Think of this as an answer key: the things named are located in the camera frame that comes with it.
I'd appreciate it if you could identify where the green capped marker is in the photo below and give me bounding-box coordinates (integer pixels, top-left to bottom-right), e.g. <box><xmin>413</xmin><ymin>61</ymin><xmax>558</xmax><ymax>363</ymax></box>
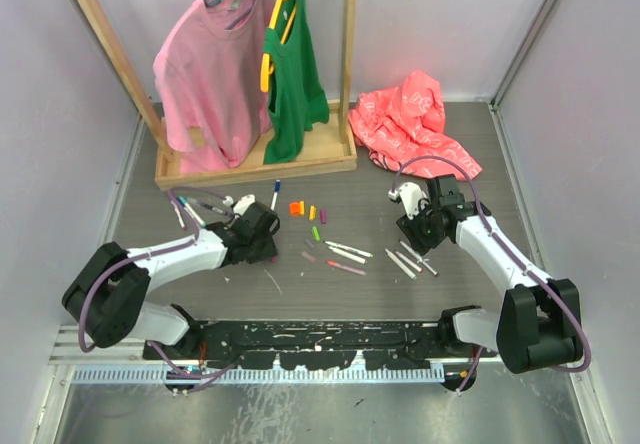
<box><xmin>323</xmin><ymin>240</ymin><xmax>374</xmax><ymax>258</ymax></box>

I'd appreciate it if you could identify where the green marker cap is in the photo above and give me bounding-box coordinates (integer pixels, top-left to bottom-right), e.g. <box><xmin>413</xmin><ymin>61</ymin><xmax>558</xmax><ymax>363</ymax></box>
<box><xmin>311</xmin><ymin>226</ymin><xmax>321</xmax><ymax>242</ymax></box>

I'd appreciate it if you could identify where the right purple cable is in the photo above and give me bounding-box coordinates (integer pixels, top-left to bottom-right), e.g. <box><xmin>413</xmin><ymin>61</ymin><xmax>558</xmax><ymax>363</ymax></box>
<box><xmin>392</xmin><ymin>155</ymin><xmax>593</xmax><ymax>390</ymax></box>

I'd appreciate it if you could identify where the yellow hanger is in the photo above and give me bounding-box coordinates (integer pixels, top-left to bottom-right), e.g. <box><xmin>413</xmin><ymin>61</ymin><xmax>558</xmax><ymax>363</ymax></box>
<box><xmin>260</xmin><ymin>0</ymin><xmax>297</xmax><ymax>93</ymax></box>

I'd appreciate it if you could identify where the pink pen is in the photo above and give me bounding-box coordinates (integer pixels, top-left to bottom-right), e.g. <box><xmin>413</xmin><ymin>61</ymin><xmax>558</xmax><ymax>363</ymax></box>
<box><xmin>326</xmin><ymin>260</ymin><xmax>366</xmax><ymax>276</ymax></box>

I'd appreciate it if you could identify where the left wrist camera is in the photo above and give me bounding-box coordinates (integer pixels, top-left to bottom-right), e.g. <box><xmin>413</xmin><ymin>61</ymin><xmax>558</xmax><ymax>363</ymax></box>
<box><xmin>232</xmin><ymin>194</ymin><xmax>256</xmax><ymax>216</ymax></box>

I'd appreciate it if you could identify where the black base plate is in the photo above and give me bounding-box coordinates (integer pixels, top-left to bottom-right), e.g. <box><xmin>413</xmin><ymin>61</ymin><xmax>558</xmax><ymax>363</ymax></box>
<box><xmin>161</xmin><ymin>321</ymin><xmax>475</xmax><ymax>371</ymax></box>

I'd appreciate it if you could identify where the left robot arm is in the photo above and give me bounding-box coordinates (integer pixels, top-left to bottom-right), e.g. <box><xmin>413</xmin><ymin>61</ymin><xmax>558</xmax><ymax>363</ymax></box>
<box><xmin>61</xmin><ymin>195</ymin><xmax>280</xmax><ymax>360</ymax></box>

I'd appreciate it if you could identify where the pink t-shirt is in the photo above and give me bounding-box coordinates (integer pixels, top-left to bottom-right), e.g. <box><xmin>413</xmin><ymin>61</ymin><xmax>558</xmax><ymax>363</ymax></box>
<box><xmin>153</xmin><ymin>0</ymin><xmax>274</xmax><ymax>174</ymax></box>

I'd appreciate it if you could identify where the slotted cable duct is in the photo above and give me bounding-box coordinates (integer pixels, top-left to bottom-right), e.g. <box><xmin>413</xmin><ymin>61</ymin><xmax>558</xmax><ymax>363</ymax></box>
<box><xmin>70</xmin><ymin>363</ymin><xmax>445</xmax><ymax>386</ymax></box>

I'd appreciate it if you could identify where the coral printed cloth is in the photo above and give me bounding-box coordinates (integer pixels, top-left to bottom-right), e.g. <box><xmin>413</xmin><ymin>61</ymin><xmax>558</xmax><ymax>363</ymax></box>
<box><xmin>348</xmin><ymin>70</ymin><xmax>482</xmax><ymax>181</ymax></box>

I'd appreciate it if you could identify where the green tank top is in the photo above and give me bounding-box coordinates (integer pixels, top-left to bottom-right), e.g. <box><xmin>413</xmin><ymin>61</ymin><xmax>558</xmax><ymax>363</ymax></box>
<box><xmin>263</xmin><ymin>0</ymin><xmax>329</xmax><ymax>165</ymax></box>

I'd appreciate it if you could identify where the dark purple pen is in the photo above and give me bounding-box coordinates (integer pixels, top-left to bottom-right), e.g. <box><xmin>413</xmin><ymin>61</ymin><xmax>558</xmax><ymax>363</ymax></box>
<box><xmin>186</xmin><ymin>197</ymin><xmax>232</xmax><ymax>217</ymax></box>

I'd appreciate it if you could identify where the red capped marker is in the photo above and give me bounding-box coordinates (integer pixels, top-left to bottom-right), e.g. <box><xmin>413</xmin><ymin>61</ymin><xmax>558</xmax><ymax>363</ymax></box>
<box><xmin>394</xmin><ymin>250</ymin><xmax>423</xmax><ymax>273</ymax></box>

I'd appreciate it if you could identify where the grey capped white marker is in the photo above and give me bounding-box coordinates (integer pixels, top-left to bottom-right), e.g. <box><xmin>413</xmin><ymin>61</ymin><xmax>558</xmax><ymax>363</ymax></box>
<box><xmin>329</xmin><ymin>246</ymin><xmax>366</xmax><ymax>264</ymax></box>

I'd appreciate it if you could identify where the brown marker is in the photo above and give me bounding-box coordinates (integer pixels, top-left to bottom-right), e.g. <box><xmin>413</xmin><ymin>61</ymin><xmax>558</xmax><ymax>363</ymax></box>
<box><xmin>399</xmin><ymin>240</ymin><xmax>439</xmax><ymax>277</ymax></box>

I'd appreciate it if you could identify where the clear pink pen cap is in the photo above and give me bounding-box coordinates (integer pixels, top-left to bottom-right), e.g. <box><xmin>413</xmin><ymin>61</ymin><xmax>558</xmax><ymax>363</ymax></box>
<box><xmin>301</xmin><ymin>251</ymin><xmax>317</xmax><ymax>263</ymax></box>

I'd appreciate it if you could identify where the wooden clothes rack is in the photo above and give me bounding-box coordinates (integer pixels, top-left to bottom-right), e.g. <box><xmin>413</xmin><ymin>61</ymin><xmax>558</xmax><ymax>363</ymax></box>
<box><xmin>76</xmin><ymin>0</ymin><xmax>357</xmax><ymax>190</ymax></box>

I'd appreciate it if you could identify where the orange highlighter cap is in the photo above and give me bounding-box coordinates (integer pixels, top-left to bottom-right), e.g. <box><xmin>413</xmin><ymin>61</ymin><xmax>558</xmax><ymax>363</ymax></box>
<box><xmin>289</xmin><ymin>201</ymin><xmax>301</xmax><ymax>216</ymax></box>

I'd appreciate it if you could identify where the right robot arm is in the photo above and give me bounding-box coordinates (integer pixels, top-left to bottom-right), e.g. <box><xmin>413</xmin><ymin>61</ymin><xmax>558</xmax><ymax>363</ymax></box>
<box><xmin>388</xmin><ymin>175</ymin><xmax>590</xmax><ymax>374</ymax></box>

